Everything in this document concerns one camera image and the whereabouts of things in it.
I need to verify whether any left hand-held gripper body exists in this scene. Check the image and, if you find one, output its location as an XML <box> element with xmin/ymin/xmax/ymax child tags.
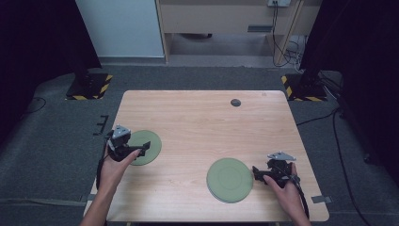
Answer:
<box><xmin>105</xmin><ymin>124</ymin><xmax>140</xmax><ymax>163</ymax></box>

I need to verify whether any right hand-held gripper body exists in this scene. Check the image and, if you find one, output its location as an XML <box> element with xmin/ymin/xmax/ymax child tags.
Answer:
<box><xmin>265</xmin><ymin>152</ymin><xmax>297</xmax><ymax>189</ymax></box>

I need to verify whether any green plate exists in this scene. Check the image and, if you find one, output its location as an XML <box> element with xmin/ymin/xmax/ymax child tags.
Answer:
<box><xmin>206</xmin><ymin>157</ymin><xmax>254</xmax><ymax>204</ymax></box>
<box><xmin>126</xmin><ymin>129</ymin><xmax>163</xmax><ymax>167</ymax></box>

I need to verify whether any person's right hand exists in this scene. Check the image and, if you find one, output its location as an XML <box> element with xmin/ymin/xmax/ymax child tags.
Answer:
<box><xmin>263</xmin><ymin>163</ymin><xmax>305</xmax><ymax>218</ymax></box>

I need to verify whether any person's left hand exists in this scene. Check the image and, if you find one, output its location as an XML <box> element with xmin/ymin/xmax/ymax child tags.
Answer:
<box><xmin>99</xmin><ymin>147</ymin><xmax>142</xmax><ymax>193</ymax></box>

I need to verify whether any black hazard-striped stand base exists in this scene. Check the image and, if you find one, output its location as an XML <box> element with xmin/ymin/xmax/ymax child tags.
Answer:
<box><xmin>65</xmin><ymin>73</ymin><xmax>114</xmax><ymax>102</ymax></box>
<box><xmin>280</xmin><ymin>73</ymin><xmax>328</xmax><ymax>103</ymax></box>

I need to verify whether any white panel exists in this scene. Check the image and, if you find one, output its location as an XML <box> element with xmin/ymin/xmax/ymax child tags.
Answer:
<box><xmin>75</xmin><ymin>0</ymin><xmax>166</xmax><ymax>58</ymax></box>

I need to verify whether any dark curtain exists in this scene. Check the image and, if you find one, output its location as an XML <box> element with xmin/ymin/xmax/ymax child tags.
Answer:
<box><xmin>299</xmin><ymin>0</ymin><xmax>399</xmax><ymax>186</ymax></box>
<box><xmin>0</xmin><ymin>0</ymin><xmax>103</xmax><ymax>149</ymax></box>

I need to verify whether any grey desk label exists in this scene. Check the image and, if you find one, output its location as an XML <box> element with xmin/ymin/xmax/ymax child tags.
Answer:
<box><xmin>247</xmin><ymin>24</ymin><xmax>274</xmax><ymax>33</ymax></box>

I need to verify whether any grey power socket box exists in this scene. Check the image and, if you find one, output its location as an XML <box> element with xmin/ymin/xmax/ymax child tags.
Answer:
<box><xmin>267</xmin><ymin>0</ymin><xmax>292</xmax><ymax>8</ymax></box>

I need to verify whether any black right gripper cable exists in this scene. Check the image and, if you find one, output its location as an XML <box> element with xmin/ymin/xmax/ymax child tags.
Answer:
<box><xmin>290</xmin><ymin>173</ymin><xmax>311</xmax><ymax>220</ymax></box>

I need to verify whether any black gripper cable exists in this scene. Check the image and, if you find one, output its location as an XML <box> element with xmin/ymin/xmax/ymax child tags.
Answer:
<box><xmin>290</xmin><ymin>173</ymin><xmax>311</xmax><ymax>220</ymax></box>
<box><xmin>95</xmin><ymin>133</ymin><xmax>115</xmax><ymax>191</ymax></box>

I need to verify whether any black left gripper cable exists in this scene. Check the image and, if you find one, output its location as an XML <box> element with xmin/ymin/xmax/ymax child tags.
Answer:
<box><xmin>95</xmin><ymin>133</ymin><xmax>115</xmax><ymax>191</ymax></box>

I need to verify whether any thin black floor cable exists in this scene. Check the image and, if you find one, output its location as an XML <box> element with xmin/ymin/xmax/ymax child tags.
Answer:
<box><xmin>24</xmin><ymin>96</ymin><xmax>47</xmax><ymax>115</ymax></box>

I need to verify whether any grey floor strap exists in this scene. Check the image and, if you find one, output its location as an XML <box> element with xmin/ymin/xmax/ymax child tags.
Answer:
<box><xmin>0</xmin><ymin>197</ymin><xmax>88</xmax><ymax>207</ymax></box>

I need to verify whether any tangle of cables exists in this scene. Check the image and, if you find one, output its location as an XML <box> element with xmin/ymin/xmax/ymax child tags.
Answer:
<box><xmin>283</xmin><ymin>36</ymin><xmax>307</xmax><ymax>72</ymax></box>

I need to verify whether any black hanging cable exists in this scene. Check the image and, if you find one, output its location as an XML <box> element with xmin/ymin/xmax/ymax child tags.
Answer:
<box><xmin>271</xmin><ymin>1</ymin><xmax>295</xmax><ymax>68</ymax></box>

